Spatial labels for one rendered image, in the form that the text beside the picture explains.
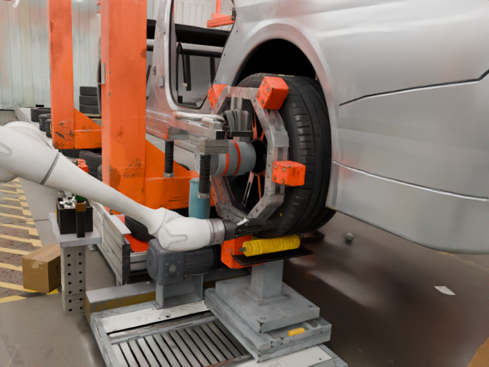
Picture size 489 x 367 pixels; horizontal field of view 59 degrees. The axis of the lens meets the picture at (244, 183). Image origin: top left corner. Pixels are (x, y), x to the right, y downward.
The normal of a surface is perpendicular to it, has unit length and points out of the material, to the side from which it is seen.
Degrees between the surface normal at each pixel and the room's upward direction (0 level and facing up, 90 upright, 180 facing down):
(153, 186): 90
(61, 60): 90
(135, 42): 90
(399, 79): 90
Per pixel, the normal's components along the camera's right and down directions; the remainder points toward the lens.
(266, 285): 0.50, 0.22
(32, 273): -0.23, 0.20
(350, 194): -0.87, 0.06
